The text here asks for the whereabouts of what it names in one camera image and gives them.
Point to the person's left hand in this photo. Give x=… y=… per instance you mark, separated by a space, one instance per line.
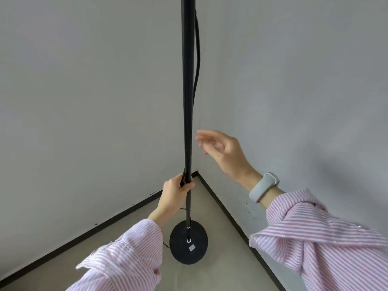
x=169 y=196

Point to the black baseboard strip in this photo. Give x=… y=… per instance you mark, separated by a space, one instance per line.
x=236 y=230
x=91 y=231

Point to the person's right hand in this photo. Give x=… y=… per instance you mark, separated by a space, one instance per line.
x=230 y=157

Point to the black floor lamp stand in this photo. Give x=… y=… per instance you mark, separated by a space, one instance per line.
x=188 y=87

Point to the person's right fingers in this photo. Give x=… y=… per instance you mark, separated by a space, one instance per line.
x=210 y=140

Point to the light grey fitness wristband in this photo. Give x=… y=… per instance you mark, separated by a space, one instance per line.
x=263 y=186

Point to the person's right forearm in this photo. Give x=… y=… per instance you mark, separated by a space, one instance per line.
x=318 y=236

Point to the person's left forearm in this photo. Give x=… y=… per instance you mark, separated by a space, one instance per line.
x=127 y=254

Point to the white wall socket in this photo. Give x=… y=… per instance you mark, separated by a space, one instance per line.
x=250 y=211

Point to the person's left thumb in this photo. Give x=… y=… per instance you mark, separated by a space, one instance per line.
x=188 y=186

